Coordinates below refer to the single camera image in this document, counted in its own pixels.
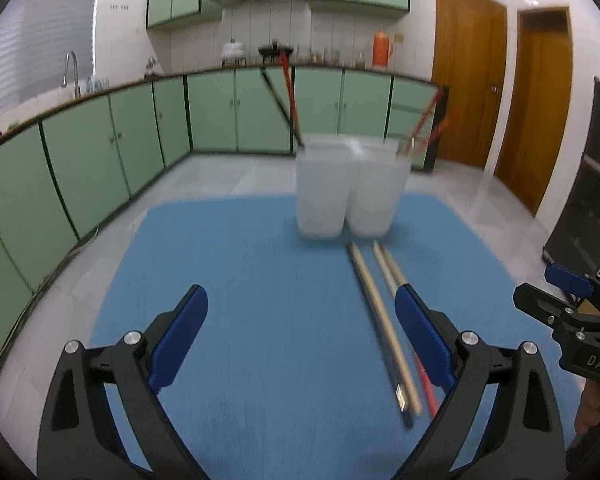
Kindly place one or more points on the black chopstick in holder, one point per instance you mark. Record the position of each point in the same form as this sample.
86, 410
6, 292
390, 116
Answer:
287, 113

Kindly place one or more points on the window blinds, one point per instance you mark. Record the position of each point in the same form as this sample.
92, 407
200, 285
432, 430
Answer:
35, 36

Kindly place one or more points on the left white plastic holder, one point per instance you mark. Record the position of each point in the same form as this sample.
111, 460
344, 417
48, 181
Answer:
324, 173

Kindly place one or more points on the black appliance at right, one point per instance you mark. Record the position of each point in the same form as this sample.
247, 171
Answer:
575, 240

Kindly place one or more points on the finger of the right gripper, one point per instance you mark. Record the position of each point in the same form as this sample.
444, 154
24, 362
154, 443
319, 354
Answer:
572, 283

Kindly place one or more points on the blue table mat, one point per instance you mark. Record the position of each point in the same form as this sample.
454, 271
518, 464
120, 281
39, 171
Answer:
285, 379

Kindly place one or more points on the black wok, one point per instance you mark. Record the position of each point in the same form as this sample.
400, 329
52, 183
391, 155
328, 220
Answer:
272, 53

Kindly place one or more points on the person's right hand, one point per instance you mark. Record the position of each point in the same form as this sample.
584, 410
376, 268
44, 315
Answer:
588, 412

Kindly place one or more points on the right wooden door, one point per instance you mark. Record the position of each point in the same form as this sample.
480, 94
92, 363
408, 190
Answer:
540, 104

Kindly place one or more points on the red striped chopstick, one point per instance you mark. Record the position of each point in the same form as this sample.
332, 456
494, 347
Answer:
406, 312

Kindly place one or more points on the black chopstick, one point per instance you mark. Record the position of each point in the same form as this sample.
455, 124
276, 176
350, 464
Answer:
375, 329
287, 113

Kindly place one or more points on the left wooden door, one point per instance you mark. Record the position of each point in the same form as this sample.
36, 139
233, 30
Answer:
470, 61

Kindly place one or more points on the red floral chopstick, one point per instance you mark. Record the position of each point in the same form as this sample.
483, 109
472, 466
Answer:
429, 110
436, 133

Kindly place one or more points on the wooden door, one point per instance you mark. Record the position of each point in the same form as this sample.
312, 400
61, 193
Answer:
470, 61
540, 104

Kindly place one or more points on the chrome faucet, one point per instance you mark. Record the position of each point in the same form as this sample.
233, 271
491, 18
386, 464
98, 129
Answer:
71, 66

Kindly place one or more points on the white cooking pot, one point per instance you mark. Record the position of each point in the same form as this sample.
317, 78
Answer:
233, 53

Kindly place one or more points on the plain bamboo chopstick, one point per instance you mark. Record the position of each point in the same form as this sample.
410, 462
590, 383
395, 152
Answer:
393, 275

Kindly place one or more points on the green lower kitchen cabinets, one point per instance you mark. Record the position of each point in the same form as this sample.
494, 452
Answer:
66, 172

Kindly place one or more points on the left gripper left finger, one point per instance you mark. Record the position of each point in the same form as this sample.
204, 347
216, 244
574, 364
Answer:
78, 438

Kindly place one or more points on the right white plastic holder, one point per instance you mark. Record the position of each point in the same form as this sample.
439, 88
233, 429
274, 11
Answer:
380, 175

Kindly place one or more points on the light wooden chopstick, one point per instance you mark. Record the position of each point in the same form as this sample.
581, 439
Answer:
403, 384

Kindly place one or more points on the orange thermos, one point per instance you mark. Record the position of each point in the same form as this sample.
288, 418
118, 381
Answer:
381, 50

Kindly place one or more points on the white plastic holder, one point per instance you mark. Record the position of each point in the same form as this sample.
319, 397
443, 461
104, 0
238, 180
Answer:
380, 175
324, 173

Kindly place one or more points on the red chopstick in holder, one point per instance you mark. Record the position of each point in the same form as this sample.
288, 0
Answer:
291, 95

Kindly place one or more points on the glass jars on counter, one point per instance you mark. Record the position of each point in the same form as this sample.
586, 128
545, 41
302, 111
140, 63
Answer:
328, 56

